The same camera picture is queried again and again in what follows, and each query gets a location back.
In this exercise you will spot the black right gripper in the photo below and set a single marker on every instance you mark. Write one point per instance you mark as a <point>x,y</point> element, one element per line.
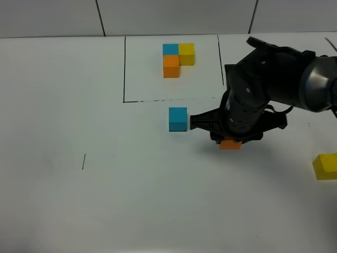
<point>244,117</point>

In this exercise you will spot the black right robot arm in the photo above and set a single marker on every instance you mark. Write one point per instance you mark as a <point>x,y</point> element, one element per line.
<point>268,83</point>

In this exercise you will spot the yellow template cube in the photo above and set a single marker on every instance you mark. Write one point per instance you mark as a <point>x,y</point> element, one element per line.
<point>186,54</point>

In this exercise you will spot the orange template cube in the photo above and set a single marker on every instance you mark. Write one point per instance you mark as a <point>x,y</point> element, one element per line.
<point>171,66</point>

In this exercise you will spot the blue template cube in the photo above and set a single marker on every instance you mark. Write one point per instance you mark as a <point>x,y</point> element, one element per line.
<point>170,49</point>

